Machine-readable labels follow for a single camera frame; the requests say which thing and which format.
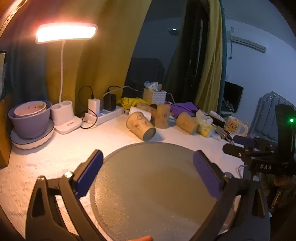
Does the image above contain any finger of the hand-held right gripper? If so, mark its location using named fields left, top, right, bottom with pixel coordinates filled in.
left=233, top=136, right=273, bottom=151
left=223, top=143, right=271, bottom=161

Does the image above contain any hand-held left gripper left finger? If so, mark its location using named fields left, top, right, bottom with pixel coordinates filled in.
left=25, top=149, right=104, bottom=241

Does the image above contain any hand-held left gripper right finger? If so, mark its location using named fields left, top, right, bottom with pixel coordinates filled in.
left=192, top=150, right=271, bottom=241

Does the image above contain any beige printed paper cup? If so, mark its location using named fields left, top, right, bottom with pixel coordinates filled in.
left=176, top=112, right=200, bottom=135
left=126, top=112, right=157, bottom=142
left=136, top=103, right=158, bottom=114
left=154, top=104, right=171, bottom=129

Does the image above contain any white mug with yellow print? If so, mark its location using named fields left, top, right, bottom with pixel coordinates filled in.
left=224, top=116, right=249, bottom=136

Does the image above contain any small grey clip device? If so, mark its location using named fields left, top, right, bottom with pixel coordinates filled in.
left=216, top=127, right=233, bottom=141

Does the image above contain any grey radiator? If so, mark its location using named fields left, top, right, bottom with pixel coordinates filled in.
left=251, top=91, right=292, bottom=142

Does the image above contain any white tissue packet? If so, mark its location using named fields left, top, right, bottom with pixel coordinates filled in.
left=196, top=110, right=213, bottom=124

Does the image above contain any black laptop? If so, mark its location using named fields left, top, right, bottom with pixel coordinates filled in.
left=221, top=81, right=244, bottom=114

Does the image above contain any round grey mat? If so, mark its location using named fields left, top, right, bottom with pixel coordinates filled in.
left=89, top=142, right=237, bottom=241

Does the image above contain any white plug adapter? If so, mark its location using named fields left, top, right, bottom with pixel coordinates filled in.
left=83, top=112, right=98, bottom=123

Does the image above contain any white power strip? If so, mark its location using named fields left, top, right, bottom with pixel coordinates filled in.
left=82, top=108, right=123, bottom=126

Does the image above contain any white round plate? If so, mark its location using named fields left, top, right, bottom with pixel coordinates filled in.
left=10, top=120, right=55, bottom=150

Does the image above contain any purple cloth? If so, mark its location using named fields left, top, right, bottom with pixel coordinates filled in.
left=165, top=101, right=200, bottom=117

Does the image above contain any white charger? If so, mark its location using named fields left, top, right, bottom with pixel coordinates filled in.
left=88, top=98, right=101, bottom=114

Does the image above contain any black charger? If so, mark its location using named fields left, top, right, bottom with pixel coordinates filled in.
left=104, top=94, right=117, bottom=111

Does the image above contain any purple bowl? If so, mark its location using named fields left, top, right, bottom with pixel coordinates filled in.
left=8, top=100, right=53, bottom=140

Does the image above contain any white roll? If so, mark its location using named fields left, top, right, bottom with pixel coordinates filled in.
left=129, top=106, right=153, bottom=121

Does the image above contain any yellow cloth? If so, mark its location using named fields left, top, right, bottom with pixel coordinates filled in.
left=117, top=97, right=148, bottom=110

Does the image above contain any white bowl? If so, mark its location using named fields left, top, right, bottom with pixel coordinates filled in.
left=14, top=101, right=47, bottom=118

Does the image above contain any white woven basket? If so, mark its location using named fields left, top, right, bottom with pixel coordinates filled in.
left=143, top=88, right=167, bottom=105

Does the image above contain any white air conditioner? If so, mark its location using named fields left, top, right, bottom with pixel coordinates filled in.
left=231, top=35, right=267, bottom=53

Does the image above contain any yellow curtain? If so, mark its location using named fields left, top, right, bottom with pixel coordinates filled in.
left=45, top=0, right=153, bottom=112

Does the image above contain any white desk lamp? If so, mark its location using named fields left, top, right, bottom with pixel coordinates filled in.
left=35, top=23, right=98, bottom=134

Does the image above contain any black cable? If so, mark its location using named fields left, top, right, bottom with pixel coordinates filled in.
left=78, top=86, right=96, bottom=129

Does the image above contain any white cable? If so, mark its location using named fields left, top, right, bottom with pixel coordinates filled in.
left=102, top=86, right=139, bottom=100

